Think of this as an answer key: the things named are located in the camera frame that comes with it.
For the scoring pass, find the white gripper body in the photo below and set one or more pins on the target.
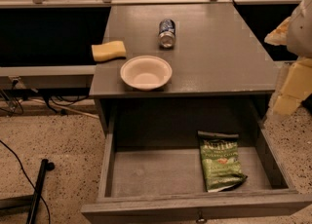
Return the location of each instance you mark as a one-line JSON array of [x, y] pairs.
[[300, 34]]

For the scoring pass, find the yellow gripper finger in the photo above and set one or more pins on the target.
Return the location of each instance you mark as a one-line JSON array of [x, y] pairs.
[[278, 36], [296, 87]]

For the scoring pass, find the green jalapeno chip bag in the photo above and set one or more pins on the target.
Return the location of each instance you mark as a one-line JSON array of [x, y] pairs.
[[220, 160]]

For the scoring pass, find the metal drawer knob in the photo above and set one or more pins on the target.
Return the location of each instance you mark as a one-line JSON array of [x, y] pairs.
[[201, 219]]

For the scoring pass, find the open grey wooden drawer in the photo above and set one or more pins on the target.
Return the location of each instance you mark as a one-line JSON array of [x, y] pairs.
[[152, 169]]

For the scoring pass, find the grey wooden cabinet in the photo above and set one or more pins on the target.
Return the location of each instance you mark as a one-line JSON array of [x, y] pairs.
[[215, 52]]

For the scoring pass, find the blue soda can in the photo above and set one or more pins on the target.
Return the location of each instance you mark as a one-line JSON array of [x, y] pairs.
[[167, 33]]

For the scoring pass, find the white paper bowl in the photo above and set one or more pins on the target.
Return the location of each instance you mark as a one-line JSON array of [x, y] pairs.
[[146, 73]]

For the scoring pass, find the yellow sponge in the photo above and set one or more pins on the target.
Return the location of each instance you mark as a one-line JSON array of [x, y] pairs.
[[107, 51]]

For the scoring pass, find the grey metal shelf beam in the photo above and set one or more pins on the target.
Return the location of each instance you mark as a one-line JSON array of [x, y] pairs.
[[48, 77]]

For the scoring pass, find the black stand leg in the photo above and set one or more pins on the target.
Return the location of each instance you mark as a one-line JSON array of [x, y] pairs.
[[28, 203]]

